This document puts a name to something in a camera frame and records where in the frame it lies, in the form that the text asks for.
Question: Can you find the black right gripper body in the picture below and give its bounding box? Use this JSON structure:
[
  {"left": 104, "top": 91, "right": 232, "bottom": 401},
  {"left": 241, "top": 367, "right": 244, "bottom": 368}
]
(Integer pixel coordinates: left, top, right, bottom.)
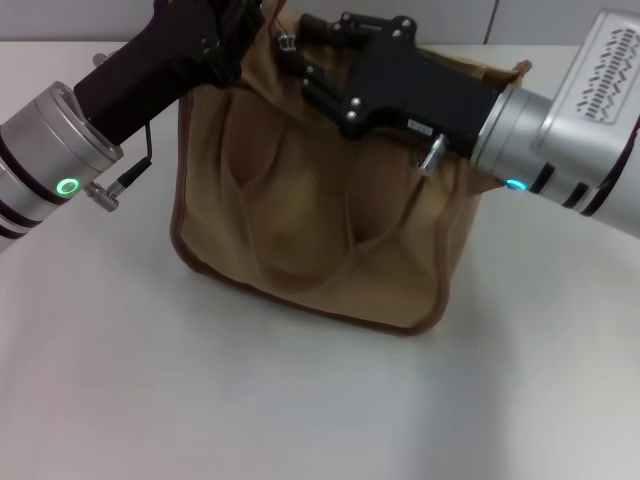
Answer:
[{"left": 337, "top": 14, "right": 501, "bottom": 156}]

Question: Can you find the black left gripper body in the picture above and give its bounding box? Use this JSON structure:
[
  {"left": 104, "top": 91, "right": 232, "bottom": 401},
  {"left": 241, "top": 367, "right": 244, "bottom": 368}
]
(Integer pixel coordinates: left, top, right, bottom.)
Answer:
[{"left": 73, "top": 0, "right": 227, "bottom": 146}]

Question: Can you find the khaki fabric food bag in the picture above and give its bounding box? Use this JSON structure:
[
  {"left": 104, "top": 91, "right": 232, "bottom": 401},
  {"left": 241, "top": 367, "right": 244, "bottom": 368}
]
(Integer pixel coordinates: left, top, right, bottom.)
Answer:
[{"left": 169, "top": 0, "right": 532, "bottom": 337}]

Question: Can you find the right gripper cable with plugs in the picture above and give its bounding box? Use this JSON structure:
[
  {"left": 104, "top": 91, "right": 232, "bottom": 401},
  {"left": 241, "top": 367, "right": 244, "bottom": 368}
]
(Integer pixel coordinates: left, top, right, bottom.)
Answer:
[{"left": 418, "top": 133, "right": 447, "bottom": 176}]

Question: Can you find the gripper cable with plugs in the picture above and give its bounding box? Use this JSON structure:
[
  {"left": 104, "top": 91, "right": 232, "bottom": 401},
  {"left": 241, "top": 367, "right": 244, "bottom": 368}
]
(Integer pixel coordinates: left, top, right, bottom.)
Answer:
[
  {"left": 84, "top": 53, "right": 154, "bottom": 211},
  {"left": 418, "top": 133, "right": 447, "bottom": 176}
]

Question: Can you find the left gripper cable with plugs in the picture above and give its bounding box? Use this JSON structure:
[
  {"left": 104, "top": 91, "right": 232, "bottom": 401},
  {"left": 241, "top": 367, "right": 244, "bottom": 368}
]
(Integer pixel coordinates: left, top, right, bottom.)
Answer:
[{"left": 84, "top": 53, "right": 154, "bottom": 211}]

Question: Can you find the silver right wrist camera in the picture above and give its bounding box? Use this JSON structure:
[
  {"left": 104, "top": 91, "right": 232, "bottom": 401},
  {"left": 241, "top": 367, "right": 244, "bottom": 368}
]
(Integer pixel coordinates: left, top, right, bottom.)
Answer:
[{"left": 529, "top": 9, "right": 640, "bottom": 169}]

